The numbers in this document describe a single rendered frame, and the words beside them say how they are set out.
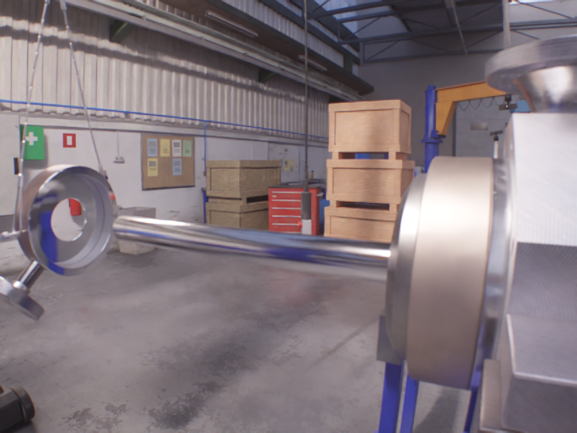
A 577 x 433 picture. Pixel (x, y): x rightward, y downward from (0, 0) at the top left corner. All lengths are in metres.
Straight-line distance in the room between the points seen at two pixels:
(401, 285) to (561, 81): 0.35
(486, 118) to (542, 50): 13.40
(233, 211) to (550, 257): 5.20
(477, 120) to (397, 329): 13.48
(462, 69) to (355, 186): 9.94
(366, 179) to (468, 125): 9.40
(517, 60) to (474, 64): 13.71
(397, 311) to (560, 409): 0.27
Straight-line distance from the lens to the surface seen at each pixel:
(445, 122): 7.95
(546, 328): 0.39
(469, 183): 0.51
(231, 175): 5.49
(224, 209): 5.59
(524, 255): 0.39
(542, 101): 0.60
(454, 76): 14.22
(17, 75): 5.56
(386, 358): 1.06
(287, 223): 5.45
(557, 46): 0.53
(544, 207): 0.42
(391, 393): 1.20
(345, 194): 4.94
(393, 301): 0.51
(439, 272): 0.46
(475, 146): 13.85
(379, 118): 4.87
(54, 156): 5.54
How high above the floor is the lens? 1.25
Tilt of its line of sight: 8 degrees down
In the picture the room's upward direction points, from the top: straight up
